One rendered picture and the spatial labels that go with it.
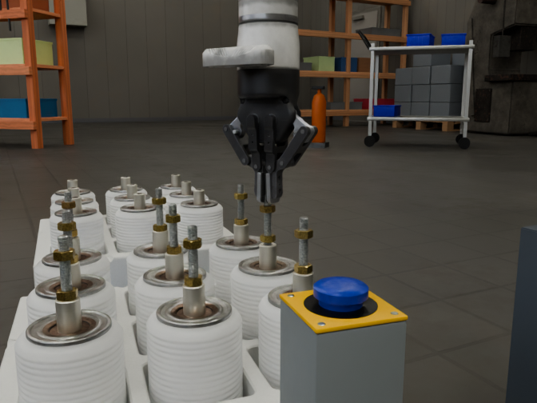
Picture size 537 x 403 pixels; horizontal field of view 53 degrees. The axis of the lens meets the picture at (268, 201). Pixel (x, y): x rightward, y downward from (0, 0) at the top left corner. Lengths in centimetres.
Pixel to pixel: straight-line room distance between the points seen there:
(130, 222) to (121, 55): 1040
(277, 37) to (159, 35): 1100
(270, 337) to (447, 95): 770
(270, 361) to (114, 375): 16
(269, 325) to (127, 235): 54
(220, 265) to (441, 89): 761
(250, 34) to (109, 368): 38
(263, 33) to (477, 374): 68
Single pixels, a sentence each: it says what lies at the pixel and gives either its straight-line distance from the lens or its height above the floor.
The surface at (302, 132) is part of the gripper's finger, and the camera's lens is 62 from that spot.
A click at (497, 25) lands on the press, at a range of 766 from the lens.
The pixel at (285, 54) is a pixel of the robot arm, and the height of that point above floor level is 51.
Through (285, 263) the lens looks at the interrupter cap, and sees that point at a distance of 70.
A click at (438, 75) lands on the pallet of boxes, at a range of 834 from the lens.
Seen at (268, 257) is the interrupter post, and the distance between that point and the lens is 68.
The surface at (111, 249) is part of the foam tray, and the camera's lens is 107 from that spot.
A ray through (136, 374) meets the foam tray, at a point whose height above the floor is 18.
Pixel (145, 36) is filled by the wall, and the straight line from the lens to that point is 1154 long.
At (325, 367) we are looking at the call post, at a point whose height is 29.
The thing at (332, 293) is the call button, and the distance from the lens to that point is 38.
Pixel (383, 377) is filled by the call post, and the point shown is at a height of 27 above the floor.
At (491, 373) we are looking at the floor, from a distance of 104.
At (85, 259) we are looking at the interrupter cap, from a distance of 75.
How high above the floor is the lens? 46
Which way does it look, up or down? 11 degrees down
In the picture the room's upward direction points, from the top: straight up
